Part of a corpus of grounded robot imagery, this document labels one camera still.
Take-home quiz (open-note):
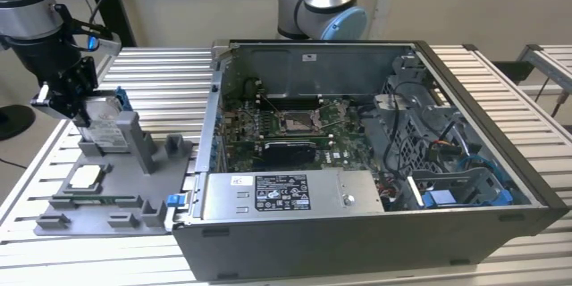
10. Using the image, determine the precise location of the hard disk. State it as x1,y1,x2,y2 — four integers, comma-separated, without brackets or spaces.
72,86,135,151

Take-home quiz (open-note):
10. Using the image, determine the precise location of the grey disk bay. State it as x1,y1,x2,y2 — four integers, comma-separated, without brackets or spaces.
360,54,534,212

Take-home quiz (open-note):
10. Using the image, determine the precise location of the black round stand foot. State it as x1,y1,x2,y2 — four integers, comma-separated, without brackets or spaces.
0,104,36,141

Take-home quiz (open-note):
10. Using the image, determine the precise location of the silver CPU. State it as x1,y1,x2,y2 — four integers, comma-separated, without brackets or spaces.
71,165,106,188

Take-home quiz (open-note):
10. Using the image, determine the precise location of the green RAM stick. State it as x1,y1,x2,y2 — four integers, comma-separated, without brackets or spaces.
52,194,136,204

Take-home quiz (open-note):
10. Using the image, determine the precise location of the grey parts rack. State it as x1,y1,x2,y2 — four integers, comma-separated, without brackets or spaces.
34,111,196,235

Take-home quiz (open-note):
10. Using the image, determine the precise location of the blue case latch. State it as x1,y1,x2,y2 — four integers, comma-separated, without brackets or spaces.
164,192,187,207

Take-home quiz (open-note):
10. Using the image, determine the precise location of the thin locking lever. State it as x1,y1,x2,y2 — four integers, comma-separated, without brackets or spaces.
260,94,282,113

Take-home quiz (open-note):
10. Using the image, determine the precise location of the black RAM slot bank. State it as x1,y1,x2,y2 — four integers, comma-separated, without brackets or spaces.
256,93,327,111

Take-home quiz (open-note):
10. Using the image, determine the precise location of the silver power supply unit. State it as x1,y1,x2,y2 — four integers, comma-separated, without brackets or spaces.
200,170,387,222

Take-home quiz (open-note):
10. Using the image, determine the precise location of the CPU socket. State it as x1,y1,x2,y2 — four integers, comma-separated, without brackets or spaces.
278,110,322,133

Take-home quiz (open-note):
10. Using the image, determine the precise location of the black graphics card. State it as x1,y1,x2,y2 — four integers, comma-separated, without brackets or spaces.
260,141,319,168

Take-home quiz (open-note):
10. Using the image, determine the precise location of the metal socket cover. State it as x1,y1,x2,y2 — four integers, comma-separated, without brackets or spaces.
316,102,348,125

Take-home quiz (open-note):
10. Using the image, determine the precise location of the green motherboard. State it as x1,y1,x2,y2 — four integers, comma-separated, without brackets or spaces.
219,96,382,171

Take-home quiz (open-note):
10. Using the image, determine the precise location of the open grey PC case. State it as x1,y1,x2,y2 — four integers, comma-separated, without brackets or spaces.
172,38,571,282

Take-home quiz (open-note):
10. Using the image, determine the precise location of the blue carrier in bay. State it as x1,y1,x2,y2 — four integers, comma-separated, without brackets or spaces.
422,190,514,207

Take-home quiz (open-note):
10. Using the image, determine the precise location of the aluminium side table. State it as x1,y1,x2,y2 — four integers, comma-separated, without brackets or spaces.
516,44,572,96

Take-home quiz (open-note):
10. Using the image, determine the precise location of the small silver wrist camera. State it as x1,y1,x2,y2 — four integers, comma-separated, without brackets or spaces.
30,82,59,116

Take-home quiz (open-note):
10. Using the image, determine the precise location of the black upright post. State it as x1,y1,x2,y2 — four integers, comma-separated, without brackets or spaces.
86,0,138,48

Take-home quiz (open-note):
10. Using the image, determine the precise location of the black wire in case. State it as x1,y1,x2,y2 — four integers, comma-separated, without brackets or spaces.
382,80,431,180

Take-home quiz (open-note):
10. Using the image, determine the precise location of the wire bundle with black plug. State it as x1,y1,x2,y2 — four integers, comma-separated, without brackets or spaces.
428,137,464,163

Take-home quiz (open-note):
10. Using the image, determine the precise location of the blue wire in case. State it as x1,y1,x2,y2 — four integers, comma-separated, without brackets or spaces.
459,154,516,197

